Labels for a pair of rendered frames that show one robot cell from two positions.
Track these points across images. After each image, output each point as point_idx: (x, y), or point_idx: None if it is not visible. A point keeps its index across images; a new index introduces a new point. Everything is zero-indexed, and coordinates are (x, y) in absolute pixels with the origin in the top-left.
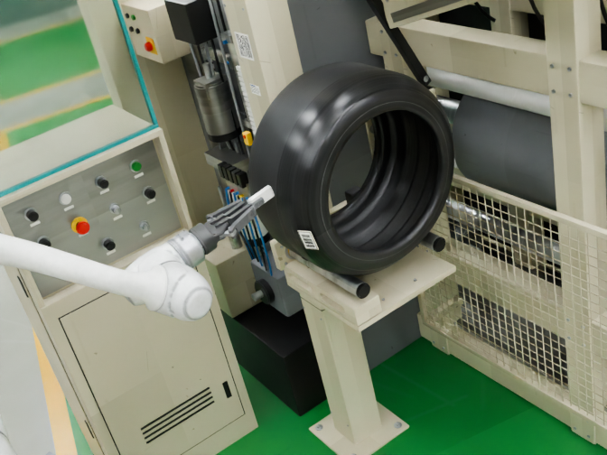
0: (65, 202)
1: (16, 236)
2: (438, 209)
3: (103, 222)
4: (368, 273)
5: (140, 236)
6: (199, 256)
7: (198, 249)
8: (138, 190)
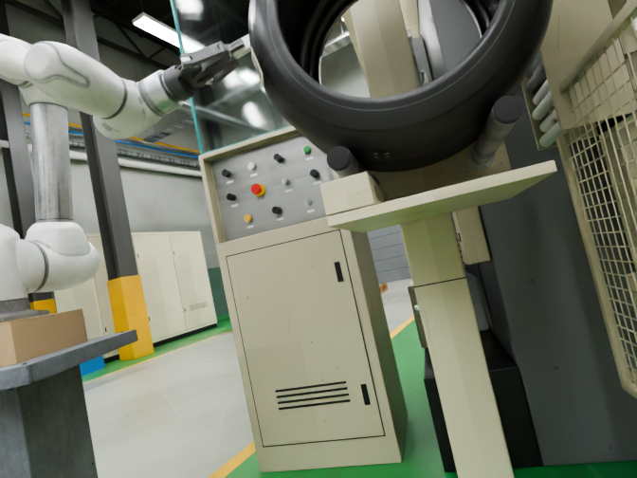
0: (249, 168)
1: (217, 189)
2: (500, 42)
3: (277, 192)
4: (366, 148)
5: (304, 211)
6: (154, 86)
7: (154, 79)
8: (307, 172)
